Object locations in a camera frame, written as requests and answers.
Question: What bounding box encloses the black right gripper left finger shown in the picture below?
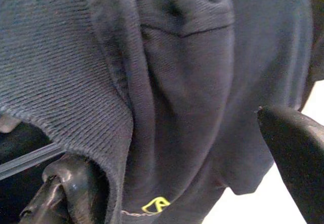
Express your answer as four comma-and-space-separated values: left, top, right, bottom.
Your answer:
19, 155, 109, 224

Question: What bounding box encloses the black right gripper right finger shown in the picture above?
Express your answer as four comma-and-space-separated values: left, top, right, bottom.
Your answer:
255, 105, 324, 224

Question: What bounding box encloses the dark navy garment yellow logo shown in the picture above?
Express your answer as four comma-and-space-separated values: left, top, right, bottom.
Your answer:
0, 0, 324, 224

